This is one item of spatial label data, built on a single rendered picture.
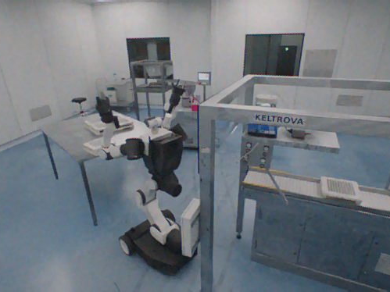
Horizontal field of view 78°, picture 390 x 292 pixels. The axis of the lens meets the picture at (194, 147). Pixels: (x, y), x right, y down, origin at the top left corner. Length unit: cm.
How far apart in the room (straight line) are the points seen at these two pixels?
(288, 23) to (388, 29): 209
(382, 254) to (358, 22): 559
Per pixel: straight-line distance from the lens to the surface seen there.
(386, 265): 240
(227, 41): 685
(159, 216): 238
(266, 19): 680
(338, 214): 204
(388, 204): 219
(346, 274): 248
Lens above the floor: 190
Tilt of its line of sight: 24 degrees down
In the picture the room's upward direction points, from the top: 1 degrees counter-clockwise
